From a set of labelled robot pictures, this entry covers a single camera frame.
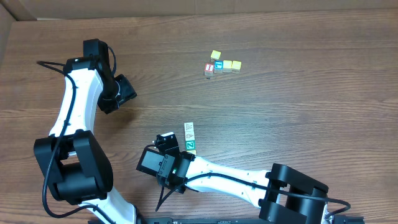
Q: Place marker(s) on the white letter A block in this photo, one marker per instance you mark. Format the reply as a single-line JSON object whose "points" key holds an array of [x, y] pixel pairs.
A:
{"points": [[189, 136]]}

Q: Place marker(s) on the yellow block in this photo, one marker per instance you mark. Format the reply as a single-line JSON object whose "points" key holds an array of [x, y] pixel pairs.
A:
{"points": [[192, 152], [227, 66], [215, 55], [236, 66]]}

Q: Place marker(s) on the red letter I block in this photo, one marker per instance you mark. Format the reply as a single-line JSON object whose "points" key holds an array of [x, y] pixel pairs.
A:
{"points": [[209, 69]]}

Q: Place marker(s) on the yellow block top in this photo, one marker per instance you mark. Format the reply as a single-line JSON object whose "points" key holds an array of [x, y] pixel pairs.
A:
{"points": [[215, 55]]}

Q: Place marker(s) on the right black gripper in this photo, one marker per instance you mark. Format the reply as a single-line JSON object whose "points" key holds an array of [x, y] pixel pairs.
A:
{"points": [[166, 144]]}

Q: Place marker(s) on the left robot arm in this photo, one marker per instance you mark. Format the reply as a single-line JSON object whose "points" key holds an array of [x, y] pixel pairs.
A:
{"points": [[77, 173]]}

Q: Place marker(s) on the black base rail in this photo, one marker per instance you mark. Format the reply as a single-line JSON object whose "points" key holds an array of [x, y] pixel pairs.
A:
{"points": [[340, 219]]}

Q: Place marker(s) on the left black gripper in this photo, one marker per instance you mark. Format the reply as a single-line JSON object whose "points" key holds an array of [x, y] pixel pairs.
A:
{"points": [[125, 90]]}

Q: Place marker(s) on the white patterned block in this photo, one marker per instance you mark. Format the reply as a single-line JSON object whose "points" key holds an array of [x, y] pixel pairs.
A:
{"points": [[188, 127]]}

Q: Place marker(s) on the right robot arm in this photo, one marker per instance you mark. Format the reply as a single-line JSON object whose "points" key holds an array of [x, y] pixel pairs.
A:
{"points": [[282, 194]]}

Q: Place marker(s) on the blue letter block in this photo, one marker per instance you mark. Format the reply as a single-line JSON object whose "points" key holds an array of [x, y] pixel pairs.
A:
{"points": [[218, 67]]}

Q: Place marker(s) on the green letter Z block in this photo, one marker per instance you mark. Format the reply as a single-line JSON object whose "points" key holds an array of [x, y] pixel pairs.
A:
{"points": [[190, 145]]}

